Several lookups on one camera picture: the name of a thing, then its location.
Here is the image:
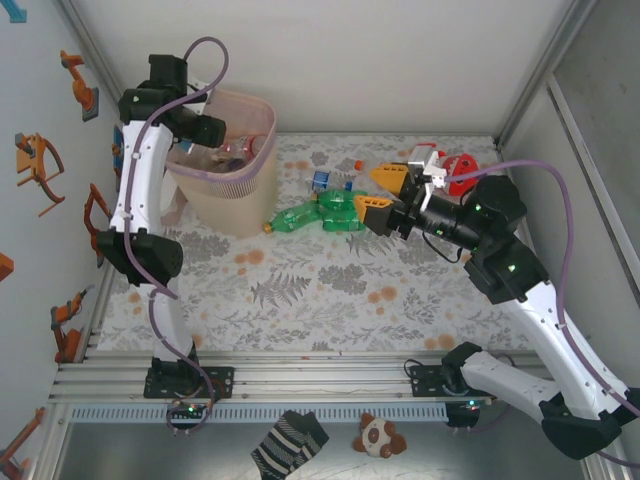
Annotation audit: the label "green plastic bottle yellow cap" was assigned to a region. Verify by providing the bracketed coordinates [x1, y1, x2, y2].
[319, 209, 369, 235]
[312, 188, 369, 211]
[263, 207, 326, 236]

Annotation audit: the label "clear bottle blue label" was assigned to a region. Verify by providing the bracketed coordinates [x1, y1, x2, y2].
[302, 169, 357, 194]

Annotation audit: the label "beige slatted waste bin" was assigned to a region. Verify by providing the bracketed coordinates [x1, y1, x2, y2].
[164, 88, 278, 240]

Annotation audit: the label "red shark plush toy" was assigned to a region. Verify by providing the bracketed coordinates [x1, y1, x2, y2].
[432, 147, 489, 197]

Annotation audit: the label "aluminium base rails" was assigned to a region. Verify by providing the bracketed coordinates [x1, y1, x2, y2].
[49, 349, 601, 404]

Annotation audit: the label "small controller board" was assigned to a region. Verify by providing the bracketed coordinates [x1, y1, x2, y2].
[449, 397, 494, 414]
[167, 399, 211, 419]

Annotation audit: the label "brown white panda plush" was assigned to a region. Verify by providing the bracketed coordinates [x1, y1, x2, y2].
[352, 412, 408, 459]

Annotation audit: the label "black white striped sock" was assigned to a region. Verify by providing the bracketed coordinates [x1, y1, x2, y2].
[249, 409, 331, 480]

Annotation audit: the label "blue and orange wall sticker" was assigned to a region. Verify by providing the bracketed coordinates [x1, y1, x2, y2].
[112, 124, 126, 174]

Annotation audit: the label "aluminium corner post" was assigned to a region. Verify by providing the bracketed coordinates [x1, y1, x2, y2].
[58, 0, 151, 151]
[494, 0, 599, 151]

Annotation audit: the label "thin black cable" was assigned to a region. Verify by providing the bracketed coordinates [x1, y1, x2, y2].
[422, 232, 464, 264]

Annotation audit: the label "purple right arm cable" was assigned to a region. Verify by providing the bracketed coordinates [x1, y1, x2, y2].
[443, 159, 640, 469]

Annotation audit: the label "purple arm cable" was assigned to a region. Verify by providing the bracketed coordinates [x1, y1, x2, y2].
[443, 159, 640, 469]
[121, 37, 231, 436]

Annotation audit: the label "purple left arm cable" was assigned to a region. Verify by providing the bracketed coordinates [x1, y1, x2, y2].
[121, 37, 231, 436]

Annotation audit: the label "aluminium panel frame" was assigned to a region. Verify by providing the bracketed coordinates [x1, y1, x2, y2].
[544, 69, 640, 301]

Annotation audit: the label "orange claw wall sticker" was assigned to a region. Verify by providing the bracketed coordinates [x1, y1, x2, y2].
[13, 132, 67, 217]

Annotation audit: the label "white slotted cable duct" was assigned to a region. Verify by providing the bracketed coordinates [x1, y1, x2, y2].
[69, 403, 449, 424]

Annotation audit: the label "aluminium side rail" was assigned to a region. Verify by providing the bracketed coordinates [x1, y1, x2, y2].
[82, 269, 114, 361]

